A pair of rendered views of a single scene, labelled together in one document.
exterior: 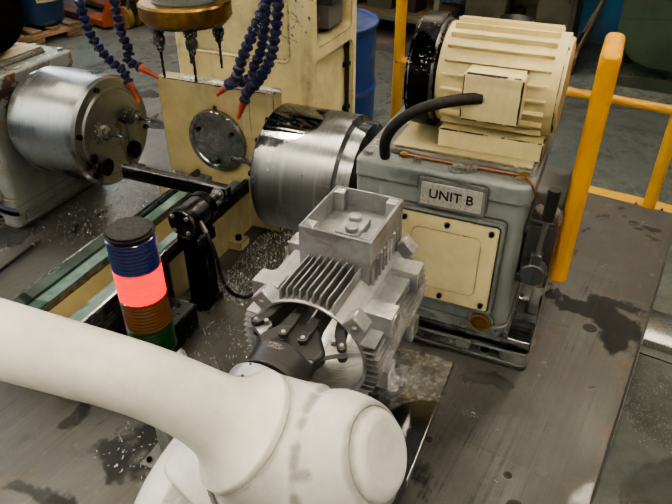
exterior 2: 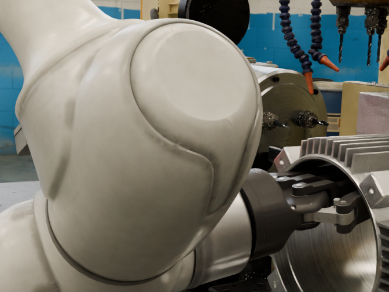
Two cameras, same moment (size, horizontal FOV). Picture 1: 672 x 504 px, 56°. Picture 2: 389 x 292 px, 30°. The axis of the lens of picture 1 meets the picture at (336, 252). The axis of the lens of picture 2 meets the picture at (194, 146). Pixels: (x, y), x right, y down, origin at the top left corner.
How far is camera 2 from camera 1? 0.44 m
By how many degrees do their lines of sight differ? 41
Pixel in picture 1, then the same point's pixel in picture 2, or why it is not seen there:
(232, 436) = (51, 34)
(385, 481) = (178, 96)
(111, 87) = (293, 83)
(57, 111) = not seen: hidden behind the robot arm
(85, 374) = not seen: outside the picture
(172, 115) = (349, 125)
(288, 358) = (259, 182)
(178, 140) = not seen: hidden behind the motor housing
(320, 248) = (378, 123)
